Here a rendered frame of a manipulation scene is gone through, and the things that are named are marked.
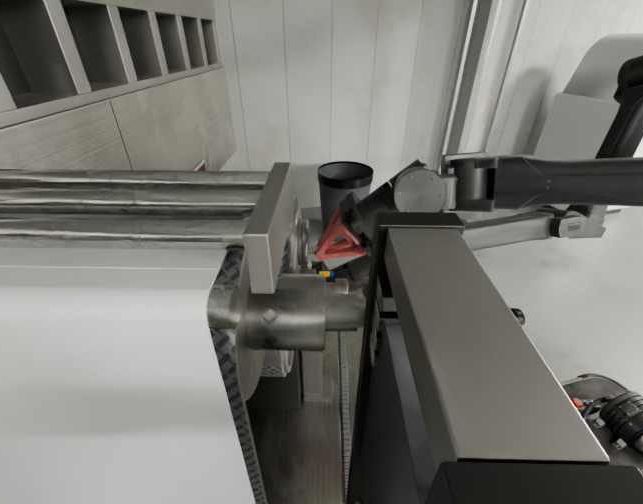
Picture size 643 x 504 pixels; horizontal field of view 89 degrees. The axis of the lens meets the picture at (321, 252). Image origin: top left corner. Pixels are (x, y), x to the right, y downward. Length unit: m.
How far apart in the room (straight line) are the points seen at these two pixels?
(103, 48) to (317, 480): 0.86
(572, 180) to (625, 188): 0.04
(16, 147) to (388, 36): 3.13
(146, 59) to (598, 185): 0.88
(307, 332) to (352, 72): 3.15
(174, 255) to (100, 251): 0.04
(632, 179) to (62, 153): 0.69
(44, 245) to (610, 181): 0.46
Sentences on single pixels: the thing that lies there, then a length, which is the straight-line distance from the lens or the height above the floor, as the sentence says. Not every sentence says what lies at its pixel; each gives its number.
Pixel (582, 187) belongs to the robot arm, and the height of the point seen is 1.40.
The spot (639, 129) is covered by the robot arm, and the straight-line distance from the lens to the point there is 1.00.
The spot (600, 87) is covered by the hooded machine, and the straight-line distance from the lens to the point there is 3.99.
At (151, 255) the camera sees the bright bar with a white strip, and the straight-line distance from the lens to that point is 0.19.
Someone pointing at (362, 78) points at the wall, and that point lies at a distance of 3.36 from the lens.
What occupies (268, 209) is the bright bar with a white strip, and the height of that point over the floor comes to 1.46.
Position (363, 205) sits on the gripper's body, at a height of 1.33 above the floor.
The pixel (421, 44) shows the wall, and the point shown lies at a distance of 3.59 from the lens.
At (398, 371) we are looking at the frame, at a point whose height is 1.38.
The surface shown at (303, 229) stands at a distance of 0.50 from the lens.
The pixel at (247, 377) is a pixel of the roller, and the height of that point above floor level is 1.31.
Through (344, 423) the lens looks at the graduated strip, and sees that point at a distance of 0.72.
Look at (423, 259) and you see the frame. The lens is 0.17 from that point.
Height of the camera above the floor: 1.53
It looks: 33 degrees down
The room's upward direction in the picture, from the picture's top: straight up
